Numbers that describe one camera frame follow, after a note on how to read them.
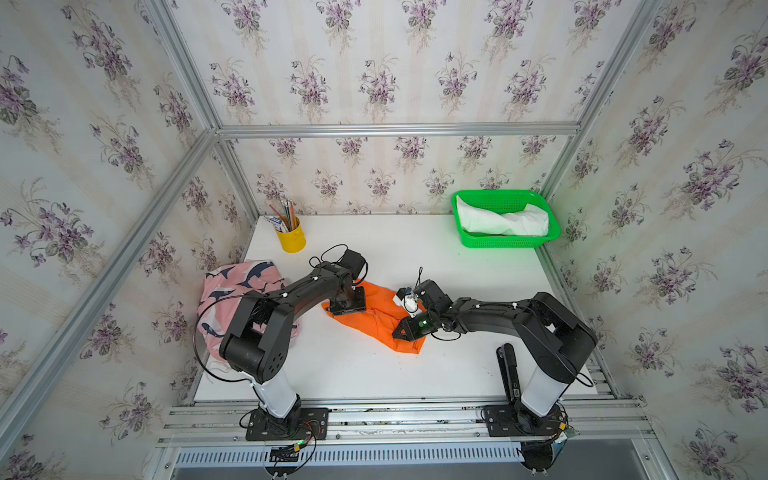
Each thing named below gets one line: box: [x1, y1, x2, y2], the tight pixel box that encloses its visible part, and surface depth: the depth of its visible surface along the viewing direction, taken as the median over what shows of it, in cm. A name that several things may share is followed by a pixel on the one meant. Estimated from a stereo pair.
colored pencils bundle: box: [264, 199, 299, 233], surface depth 104 cm
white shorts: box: [456, 195, 550, 236], surface depth 111 cm
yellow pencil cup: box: [276, 217, 307, 253], surface depth 107 cm
